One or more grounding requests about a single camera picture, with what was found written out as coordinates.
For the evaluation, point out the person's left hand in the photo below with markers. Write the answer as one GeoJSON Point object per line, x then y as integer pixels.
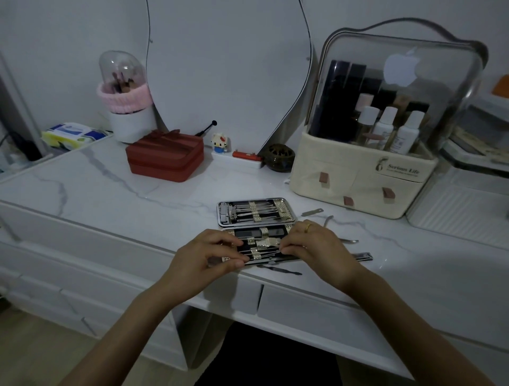
{"type": "Point", "coordinates": [199, 266]}

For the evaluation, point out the person's right hand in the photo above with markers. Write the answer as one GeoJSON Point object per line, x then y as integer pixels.
{"type": "Point", "coordinates": [322, 254]}

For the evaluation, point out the silver cuticle nipper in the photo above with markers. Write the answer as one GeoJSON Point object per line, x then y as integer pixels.
{"type": "Point", "coordinates": [327, 220]}

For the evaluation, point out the large nail clipper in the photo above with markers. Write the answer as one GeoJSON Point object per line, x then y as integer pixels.
{"type": "Point", "coordinates": [362, 256]}

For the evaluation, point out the small metal file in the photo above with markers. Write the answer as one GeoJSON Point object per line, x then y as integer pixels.
{"type": "Point", "coordinates": [312, 212]}

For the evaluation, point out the manicure set case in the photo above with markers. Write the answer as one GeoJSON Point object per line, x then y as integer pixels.
{"type": "Point", "coordinates": [286, 208]}

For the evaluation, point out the ornate silver nail clipper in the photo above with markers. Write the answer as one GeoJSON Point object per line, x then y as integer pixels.
{"type": "Point", "coordinates": [264, 243]}

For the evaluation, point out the small silver nail clipper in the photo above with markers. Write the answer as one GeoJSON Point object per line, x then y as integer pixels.
{"type": "Point", "coordinates": [224, 210]}

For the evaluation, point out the person's right forearm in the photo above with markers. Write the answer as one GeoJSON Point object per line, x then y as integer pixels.
{"type": "Point", "coordinates": [405, 338]}

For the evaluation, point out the person's left forearm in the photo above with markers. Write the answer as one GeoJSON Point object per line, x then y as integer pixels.
{"type": "Point", "coordinates": [127, 342]}

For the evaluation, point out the red jewelry box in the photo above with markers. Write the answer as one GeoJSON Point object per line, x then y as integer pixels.
{"type": "Point", "coordinates": [165, 157]}

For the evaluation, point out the white ribbed storage box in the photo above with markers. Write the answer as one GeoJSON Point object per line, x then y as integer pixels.
{"type": "Point", "coordinates": [457, 214]}

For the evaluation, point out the cream cosmetic organizer clear lid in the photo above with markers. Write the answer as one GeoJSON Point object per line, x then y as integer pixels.
{"type": "Point", "coordinates": [342, 183]}

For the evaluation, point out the dark round incense burner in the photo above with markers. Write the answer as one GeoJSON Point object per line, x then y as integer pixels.
{"type": "Point", "coordinates": [278, 158]}

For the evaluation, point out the white mirror base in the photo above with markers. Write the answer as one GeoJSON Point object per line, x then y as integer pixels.
{"type": "Point", "coordinates": [236, 163]}

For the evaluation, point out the white cat figurine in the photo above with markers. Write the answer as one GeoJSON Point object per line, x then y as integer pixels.
{"type": "Point", "coordinates": [220, 143]}

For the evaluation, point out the black ball-tipped stick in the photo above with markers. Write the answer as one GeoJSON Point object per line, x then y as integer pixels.
{"type": "Point", "coordinates": [206, 128]}

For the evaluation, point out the clear bottle white cap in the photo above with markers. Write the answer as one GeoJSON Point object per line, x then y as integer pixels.
{"type": "Point", "coordinates": [366, 121]}

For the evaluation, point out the slim white lotion bottle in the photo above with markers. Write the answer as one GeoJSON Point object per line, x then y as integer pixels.
{"type": "Point", "coordinates": [384, 126]}

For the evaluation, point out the wide white lotion bottle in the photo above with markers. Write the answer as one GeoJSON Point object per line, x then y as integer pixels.
{"type": "Point", "coordinates": [407, 133]}

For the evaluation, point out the white brush holder clear dome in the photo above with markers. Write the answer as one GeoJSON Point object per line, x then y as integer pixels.
{"type": "Point", "coordinates": [133, 127]}

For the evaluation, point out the pink capped bottle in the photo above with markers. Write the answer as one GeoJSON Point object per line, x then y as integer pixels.
{"type": "Point", "coordinates": [362, 101]}

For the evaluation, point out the blue yellow tissue packet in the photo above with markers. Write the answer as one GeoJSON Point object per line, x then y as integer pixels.
{"type": "Point", "coordinates": [73, 135]}

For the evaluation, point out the pink knitted headband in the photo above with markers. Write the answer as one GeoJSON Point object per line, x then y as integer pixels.
{"type": "Point", "coordinates": [127, 99]}

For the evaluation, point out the bunch of makeup brushes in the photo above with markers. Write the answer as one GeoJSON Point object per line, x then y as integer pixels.
{"type": "Point", "coordinates": [122, 84]}

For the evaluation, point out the heart-shaped white mirror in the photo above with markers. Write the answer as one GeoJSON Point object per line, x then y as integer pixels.
{"type": "Point", "coordinates": [230, 67]}

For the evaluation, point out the white stacked tray organizer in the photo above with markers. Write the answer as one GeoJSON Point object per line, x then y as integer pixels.
{"type": "Point", "coordinates": [477, 123]}

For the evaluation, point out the black plug adapter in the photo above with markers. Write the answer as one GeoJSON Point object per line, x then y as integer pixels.
{"type": "Point", "coordinates": [26, 149]}

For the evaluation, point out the grey framed panel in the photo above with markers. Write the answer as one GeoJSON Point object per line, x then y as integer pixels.
{"type": "Point", "coordinates": [16, 115]}

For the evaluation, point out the orange cloth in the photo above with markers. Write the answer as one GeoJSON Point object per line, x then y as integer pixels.
{"type": "Point", "coordinates": [502, 85]}

